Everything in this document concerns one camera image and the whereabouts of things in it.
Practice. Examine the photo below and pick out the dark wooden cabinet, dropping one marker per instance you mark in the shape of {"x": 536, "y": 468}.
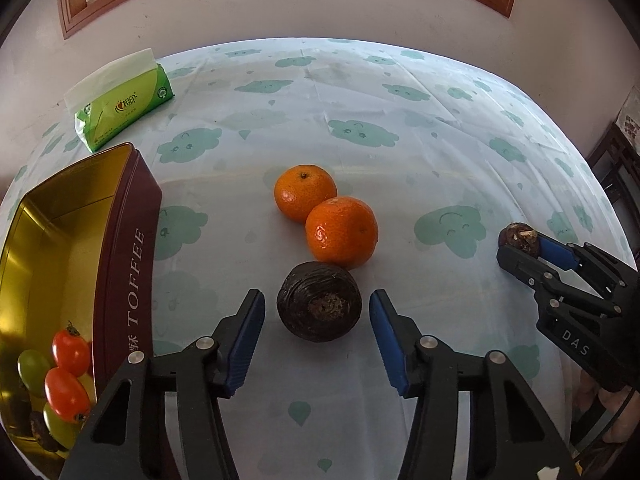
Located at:
{"x": 617, "y": 175}

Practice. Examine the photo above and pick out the small green tomato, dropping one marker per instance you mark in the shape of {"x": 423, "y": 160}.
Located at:
{"x": 32, "y": 370}

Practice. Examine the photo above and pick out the orange tangerine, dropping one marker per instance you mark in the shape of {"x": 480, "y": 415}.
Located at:
{"x": 342, "y": 232}
{"x": 305, "y": 192}

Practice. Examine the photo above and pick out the large dark water chestnut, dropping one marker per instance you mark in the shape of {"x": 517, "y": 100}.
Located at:
{"x": 320, "y": 307}

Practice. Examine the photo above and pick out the large red tomato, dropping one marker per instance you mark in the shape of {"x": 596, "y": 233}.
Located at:
{"x": 71, "y": 352}

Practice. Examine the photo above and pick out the green tissue pack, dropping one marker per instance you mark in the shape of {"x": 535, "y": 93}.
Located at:
{"x": 120, "y": 110}

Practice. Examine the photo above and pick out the gold and red tin box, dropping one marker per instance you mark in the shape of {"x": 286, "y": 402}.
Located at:
{"x": 125, "y": 240}

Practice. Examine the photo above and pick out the small dark water chestnut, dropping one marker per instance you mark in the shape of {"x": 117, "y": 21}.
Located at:
{"x": 39, "y": 430}
{"x": 517, "y": 237}

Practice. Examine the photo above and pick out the small red tomato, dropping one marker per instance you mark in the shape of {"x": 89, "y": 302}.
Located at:
{"x": 66, "y": 394}

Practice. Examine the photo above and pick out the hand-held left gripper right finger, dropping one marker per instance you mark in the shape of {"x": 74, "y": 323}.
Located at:
{"x": 390, "y": 350}

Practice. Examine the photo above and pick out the large green tomato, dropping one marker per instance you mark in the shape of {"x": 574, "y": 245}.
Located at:
{"x": 59, "y": 430}

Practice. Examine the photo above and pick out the person's right hand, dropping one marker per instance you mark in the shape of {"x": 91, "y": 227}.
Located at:
{"x": 617, "y": 412}

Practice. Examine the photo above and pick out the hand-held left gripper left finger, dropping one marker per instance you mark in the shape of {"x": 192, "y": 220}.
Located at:
{"x": 245, "y": 345}

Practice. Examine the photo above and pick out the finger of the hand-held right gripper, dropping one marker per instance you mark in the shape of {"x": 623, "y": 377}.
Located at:
{"x": 525, "y": 267}
{"x": 557, "y": 254}

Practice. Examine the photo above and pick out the wall paper sheet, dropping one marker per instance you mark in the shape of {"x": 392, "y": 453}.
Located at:
{"x": 631, "y": 122}

